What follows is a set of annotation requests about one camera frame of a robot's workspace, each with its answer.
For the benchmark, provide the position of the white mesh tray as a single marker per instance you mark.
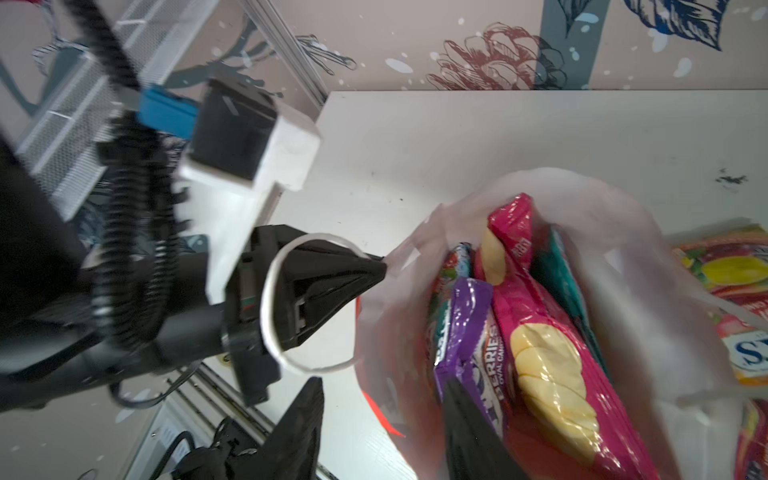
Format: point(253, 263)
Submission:
point(58, 148)

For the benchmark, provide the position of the pink Lay's chips bag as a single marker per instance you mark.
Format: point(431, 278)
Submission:
point(568, 422)

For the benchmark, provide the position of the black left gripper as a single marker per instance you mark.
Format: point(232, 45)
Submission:
point(320, 277)

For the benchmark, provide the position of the red paper gift bag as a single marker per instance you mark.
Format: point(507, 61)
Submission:
point(650, 317)

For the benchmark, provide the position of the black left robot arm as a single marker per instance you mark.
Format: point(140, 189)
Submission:
point(66, 329)

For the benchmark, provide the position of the green snack packet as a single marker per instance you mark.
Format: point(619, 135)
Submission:
point(552, 269)

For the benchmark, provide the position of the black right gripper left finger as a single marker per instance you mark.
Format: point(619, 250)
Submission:
point(291, 451)

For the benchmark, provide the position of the purple Fox's candy bag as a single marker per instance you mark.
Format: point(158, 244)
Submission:
point(471, 350)

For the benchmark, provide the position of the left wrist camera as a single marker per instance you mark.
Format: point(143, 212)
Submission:
point(243, 150)

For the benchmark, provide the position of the orange Fox's candy bag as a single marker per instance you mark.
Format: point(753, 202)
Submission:
point(732, 265)
point(751, 454)

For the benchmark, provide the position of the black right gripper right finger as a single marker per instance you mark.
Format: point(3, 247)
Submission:
point(472, 448)

